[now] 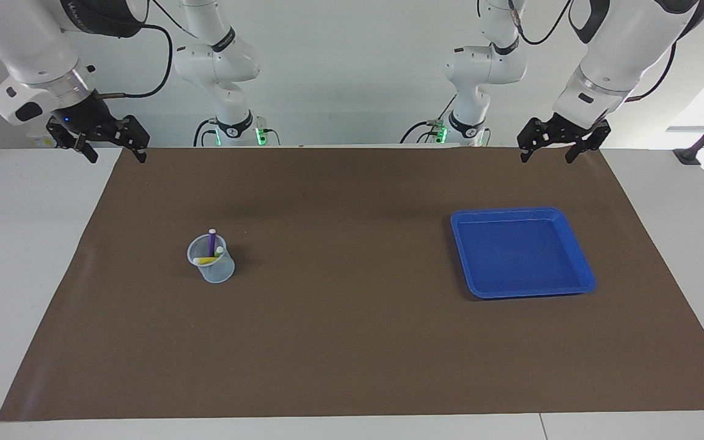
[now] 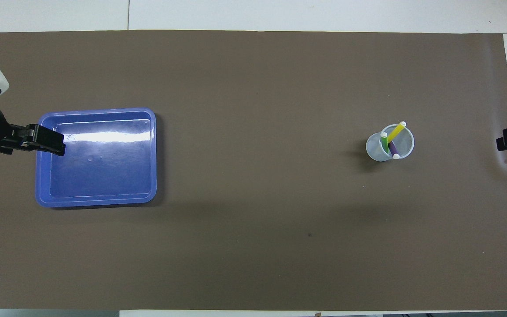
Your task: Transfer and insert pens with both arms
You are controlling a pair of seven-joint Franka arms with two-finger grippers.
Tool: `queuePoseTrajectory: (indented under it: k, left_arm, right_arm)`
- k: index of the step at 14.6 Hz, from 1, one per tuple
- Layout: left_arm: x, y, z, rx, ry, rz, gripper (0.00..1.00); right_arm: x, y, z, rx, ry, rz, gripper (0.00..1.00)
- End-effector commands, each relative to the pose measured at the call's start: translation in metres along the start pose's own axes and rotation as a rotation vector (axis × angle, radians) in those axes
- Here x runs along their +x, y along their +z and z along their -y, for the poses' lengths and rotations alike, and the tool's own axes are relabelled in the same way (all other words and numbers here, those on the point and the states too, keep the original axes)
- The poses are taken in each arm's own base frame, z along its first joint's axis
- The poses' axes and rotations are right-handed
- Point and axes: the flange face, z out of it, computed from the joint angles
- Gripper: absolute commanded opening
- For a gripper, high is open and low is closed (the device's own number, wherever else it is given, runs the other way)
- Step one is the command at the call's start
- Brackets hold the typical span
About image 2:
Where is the yellow pen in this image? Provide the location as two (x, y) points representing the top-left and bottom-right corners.
(388, 121), (407, 143)

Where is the blue plastic tray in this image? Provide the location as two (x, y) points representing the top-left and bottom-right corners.
(36, 107), (158, 208)

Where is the clear plastic cup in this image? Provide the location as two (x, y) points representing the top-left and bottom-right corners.
(366, 124), (415, 162)

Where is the brown table mat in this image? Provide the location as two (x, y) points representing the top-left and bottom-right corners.
(0, 30), (507, 311)

